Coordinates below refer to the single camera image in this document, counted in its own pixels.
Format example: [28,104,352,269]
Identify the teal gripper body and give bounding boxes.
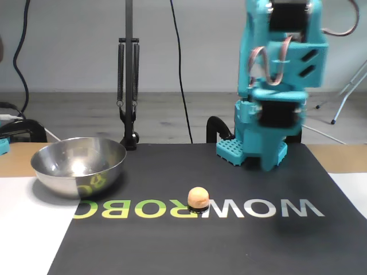
[252,37,330,128]

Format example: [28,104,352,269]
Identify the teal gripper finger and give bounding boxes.
[256,97,308,172]

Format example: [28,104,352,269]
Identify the orange ball with black base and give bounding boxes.
[188,186,210,213]

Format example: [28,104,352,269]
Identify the teal robot base part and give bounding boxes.
[0,136,11,156]

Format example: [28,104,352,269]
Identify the metal bowl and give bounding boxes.
[30,137,127,201]

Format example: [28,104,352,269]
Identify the white metal stand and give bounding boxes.
[315,60,367,125]

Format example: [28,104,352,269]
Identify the white paper sheet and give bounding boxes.
[0,176,83,275]
[327,171,367,221]

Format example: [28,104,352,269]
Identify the black mat with WOWROBO print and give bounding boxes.
[47,143,367,275]

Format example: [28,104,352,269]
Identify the gripper servo wire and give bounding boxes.
[248,34,295,87]

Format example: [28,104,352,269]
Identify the white floor cable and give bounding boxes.
[300,123,347,145]
[42,127,63,143]

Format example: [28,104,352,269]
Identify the arm servo wire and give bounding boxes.
[321,0,361,37]

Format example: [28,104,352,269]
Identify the black hanging cable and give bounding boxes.
[170,0,193,144]

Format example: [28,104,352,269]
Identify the dark blue hanging cable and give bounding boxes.
[13,0,31,120]

